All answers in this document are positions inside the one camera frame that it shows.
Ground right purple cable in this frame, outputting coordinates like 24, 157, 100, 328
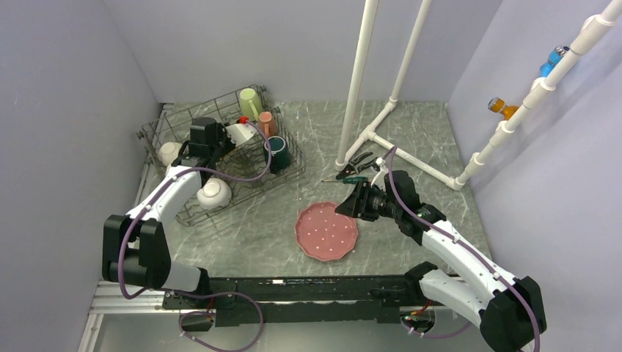
384, 146, 543, 352

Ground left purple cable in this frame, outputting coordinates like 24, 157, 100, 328
117, 120, 273, 352

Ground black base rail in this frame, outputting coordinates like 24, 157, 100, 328
162, 274, 428, 327

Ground grey wire dish rack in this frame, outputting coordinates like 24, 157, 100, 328
136, 84, 306, 227

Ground orange clamp on pipe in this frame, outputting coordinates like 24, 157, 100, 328
488, 97, 519, 120

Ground light green mug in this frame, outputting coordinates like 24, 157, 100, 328
239, 88, 264, 122

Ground purple cable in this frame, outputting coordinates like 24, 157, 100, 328
117, 120, 273, 352
384, 146, 543, 352

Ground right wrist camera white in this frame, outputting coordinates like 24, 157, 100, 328
371, 157, 388, 191

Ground small red-brown mug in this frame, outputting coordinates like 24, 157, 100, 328
258, 111, 278, 138

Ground dark green mug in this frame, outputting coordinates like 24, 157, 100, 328
263, 136, 291, 174

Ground blue clamp on pipe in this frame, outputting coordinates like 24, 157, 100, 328
539, 45, 570, 77

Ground black handled pliers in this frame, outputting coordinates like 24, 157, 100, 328
335, 151, 376, 180

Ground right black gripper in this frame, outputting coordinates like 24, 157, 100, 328
335, 179, 401, 221

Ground white PVC pipe diagonal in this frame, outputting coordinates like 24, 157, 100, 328
450, 1, 621, 191

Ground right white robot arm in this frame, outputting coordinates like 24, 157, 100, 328
335, 170, 546, 351

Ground red plate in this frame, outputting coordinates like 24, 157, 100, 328
294, 202, 359, 262

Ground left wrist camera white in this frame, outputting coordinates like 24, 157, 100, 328
225, 116, 257, 147

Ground white scalloped small bowl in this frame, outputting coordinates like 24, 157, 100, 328
157, 142, 182, 166

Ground white PVC pipe frame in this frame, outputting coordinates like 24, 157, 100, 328
334, 1, 490, 171

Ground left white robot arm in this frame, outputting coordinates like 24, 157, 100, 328
102, 117, 265, 308

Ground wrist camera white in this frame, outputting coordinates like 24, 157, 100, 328
371, 157, 388, 191
225, 116, 257, 147

